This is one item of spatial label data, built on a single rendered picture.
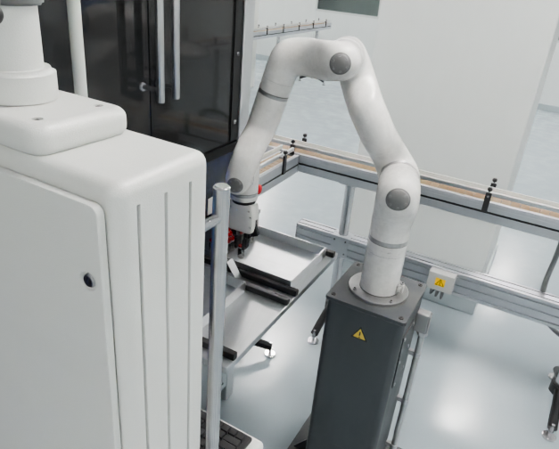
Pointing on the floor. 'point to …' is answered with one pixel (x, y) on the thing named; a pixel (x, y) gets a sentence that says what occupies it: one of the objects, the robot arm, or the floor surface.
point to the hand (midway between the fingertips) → (242, 241)
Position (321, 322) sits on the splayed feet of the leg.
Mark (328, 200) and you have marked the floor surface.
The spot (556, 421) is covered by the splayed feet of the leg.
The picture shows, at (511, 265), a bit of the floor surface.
